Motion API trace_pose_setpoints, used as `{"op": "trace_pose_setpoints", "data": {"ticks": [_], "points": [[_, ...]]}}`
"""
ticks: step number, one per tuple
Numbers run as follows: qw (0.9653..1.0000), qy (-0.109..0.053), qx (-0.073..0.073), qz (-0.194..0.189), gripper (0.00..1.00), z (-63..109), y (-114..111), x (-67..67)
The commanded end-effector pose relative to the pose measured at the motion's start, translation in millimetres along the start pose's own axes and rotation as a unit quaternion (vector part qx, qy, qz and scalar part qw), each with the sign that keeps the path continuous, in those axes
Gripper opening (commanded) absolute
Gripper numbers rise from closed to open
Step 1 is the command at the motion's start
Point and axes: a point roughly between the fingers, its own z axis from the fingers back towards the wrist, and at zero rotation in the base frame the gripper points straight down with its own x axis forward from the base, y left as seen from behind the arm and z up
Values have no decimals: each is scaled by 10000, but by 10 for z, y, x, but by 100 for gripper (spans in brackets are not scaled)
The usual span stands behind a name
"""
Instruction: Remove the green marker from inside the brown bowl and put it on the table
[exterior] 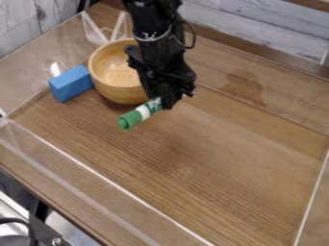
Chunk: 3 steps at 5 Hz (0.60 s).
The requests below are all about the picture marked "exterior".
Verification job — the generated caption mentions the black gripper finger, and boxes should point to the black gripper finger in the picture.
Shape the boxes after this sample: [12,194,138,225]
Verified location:
[141,72,161,99]
[160,80,197,110]

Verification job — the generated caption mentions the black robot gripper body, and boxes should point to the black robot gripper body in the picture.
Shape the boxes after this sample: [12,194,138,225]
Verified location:
[123,32,198,87]

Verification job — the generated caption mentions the green white dry-erase marker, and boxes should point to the green white dry-erase marker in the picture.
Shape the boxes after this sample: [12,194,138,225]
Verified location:
[117,97,162,131]

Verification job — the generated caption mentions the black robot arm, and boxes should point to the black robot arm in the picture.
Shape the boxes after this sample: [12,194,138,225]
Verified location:
[123,0,197,110]

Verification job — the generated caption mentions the brown wooden bowl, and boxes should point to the brown wooden bowl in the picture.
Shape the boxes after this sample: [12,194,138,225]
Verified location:
[87,38,149,105]

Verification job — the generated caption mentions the blue rectangular block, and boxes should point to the blue rectangular block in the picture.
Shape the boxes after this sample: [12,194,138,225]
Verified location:
[49,65,94,103]

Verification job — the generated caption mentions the black table leg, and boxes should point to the black table leg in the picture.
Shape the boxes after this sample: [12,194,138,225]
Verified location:
[34,200,50,222]

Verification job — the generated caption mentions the clear acrylic corner bracket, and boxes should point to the clear acrylic corner bracket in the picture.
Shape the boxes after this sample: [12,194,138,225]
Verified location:
[82,12,129,45]

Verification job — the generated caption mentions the clear acrylic tray wall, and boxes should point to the clear acrylic tray wall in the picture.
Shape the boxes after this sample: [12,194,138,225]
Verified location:
[0,109,214,246]

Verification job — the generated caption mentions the black cable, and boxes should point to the black cable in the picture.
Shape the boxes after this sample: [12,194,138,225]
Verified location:
[0,217,43,246]

